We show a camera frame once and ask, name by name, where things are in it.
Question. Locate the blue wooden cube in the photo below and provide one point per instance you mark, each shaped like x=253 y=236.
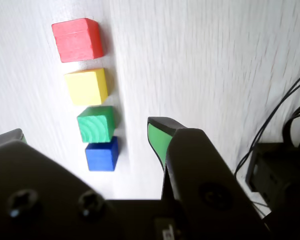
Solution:
x=101 y=155

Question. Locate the green wooden cube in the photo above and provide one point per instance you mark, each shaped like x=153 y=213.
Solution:
x=95 y=125

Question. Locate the yellow wooden cube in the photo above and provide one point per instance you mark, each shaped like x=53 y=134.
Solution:
x=86 y=86

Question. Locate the red wooden cube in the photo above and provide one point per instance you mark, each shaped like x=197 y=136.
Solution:
x=77 y=40

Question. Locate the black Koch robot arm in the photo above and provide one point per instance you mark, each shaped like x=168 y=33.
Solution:
x=277 y=170

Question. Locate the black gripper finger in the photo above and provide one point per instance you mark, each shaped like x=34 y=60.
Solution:
x=40 y=200

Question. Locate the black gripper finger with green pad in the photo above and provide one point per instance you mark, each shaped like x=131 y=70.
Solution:
x=202 y=175

